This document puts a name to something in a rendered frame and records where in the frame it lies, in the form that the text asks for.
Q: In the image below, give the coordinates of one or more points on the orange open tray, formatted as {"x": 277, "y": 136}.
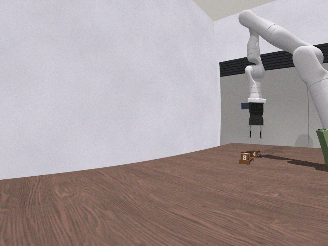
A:
{"x": 247, "y": 162}

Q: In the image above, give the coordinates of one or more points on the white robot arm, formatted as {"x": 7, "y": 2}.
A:
{"x": 307, "y": 59}

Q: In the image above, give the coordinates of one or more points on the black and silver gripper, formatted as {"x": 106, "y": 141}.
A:
{"x": 256, "y": 102}

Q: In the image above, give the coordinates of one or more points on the orange cube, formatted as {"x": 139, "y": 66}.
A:
{"x": 245, "y": 156}
{"x": 256, "y": 153}

